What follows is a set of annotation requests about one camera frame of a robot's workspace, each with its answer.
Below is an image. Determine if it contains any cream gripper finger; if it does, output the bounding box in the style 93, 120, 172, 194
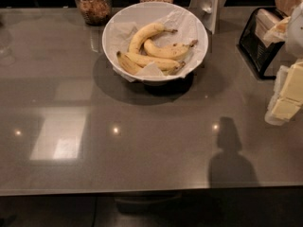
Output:
272, 98, 301, 121
280, 61, 303, 103

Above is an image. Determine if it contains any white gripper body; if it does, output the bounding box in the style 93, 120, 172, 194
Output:
264, 65, 289, 126

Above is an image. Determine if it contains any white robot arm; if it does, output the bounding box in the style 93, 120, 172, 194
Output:
264, 3, 303, 126

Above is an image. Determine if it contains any long lower yellow banana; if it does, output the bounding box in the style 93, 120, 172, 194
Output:
125, 52, 186, 75

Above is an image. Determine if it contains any white bowl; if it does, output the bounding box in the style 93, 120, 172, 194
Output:
102, 2, 208, 84

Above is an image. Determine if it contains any small left yellow banana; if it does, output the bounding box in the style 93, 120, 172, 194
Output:
116, 51, 141, 75

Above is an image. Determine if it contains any white chair back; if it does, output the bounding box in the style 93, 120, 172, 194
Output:
188, 0, 226, 34

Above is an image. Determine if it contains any white paper towel liner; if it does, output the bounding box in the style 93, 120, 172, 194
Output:
102, 2, 208, 83

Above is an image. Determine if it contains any glass jar with granola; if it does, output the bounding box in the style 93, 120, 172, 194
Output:
75, 0, 112, 26

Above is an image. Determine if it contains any black wire napkin holder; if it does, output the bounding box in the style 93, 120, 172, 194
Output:
239, 7, 284, 79

